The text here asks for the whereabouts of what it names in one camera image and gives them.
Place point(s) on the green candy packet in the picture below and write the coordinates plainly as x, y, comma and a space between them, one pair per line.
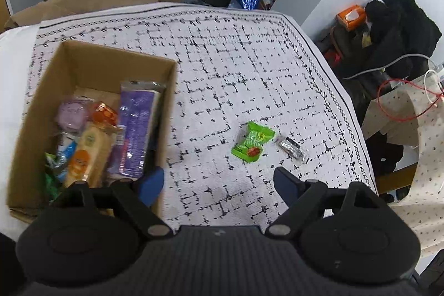
52, 187

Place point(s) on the orange round cracker pack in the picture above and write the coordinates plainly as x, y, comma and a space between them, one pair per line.
91, 155

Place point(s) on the white patterned mat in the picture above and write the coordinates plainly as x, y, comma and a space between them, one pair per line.
233, 67

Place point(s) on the purple jelly cup packet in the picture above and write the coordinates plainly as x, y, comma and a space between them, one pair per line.
73, 115

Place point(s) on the black fluffy coat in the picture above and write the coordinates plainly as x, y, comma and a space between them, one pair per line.
397, 36

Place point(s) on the orange tissue box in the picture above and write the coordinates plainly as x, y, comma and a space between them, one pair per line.
352, 17

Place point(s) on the blue white snack packet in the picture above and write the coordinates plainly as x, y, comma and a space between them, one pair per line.
57, 164

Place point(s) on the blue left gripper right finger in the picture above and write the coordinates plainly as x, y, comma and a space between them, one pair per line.
289, 187

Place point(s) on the purple wafer pack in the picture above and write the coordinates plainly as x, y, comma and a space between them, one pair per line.
137, 120

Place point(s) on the small silver candy wrapper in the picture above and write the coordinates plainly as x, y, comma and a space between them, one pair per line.
293, 149

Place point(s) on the green strawberry snack packet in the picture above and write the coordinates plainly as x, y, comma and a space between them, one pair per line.
250, 148

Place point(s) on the brown cardboard box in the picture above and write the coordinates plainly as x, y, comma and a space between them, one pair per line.
80, 70

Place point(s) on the orange foil candy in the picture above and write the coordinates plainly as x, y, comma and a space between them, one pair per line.
103, 114

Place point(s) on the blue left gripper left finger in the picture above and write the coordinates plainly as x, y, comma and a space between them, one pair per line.
150, 186

